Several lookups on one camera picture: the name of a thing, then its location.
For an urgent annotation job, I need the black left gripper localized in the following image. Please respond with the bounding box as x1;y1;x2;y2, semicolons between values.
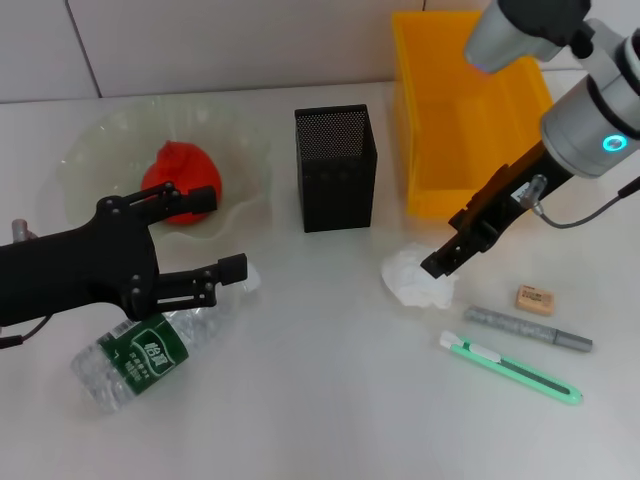
0;182;249;326

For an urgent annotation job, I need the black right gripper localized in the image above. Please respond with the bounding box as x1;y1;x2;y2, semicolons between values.
419;142;574;280

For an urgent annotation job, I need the white paper ball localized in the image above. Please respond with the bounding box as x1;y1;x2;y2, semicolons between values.
381;241;461;310

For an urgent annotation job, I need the red-orange toy orange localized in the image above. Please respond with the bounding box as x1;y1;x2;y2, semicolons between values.
140;140;224;227

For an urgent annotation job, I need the clear green-label water bottle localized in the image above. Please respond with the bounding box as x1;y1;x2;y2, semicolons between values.
68;264;262;415

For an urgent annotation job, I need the pale green glass fruit plate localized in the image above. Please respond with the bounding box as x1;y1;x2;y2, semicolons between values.
53;97;274;241

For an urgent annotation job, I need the beige eraser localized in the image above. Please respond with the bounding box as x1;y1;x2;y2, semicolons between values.
513;283;556;317

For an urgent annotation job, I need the grey marker pen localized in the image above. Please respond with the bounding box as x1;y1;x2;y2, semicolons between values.
463;304;594;354

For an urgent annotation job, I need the black mesh pen holder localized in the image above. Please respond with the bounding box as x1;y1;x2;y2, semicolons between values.
293;103;378;234

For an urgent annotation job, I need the green utility knife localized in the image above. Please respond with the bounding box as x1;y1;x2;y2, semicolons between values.
438;328;585;407

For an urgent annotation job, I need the yellow plastic bin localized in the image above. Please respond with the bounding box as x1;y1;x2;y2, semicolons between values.
390;8;556;220

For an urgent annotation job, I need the right gripper cable with plug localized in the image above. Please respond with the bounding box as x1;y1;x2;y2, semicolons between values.
527;173;640;230

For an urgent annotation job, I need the gripper cable with plug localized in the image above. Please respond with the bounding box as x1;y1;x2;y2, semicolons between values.
0;218;51;351
527;173;640;230

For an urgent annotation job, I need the left gripper cable with plug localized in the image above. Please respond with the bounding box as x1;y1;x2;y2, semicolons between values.
0;218;51;351

